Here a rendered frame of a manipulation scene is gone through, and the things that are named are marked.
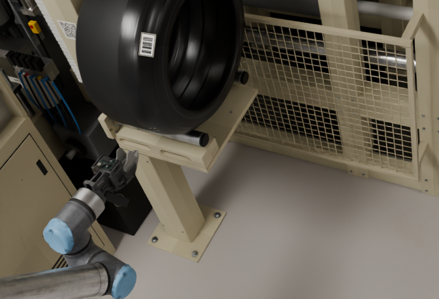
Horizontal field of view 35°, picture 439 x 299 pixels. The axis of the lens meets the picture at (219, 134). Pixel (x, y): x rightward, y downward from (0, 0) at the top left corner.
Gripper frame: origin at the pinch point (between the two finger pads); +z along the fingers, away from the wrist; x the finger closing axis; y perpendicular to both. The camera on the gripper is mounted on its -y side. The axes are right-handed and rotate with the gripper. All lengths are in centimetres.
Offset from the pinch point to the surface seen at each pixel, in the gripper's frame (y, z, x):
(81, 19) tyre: 39.4, 9.8, 12.8
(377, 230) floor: -92, 69, -46
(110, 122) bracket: -6.2, 15.1, 23.0
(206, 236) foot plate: -94, 41, 21
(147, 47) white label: 35.4, 8.0, -10.1
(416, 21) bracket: 8, 75, -59
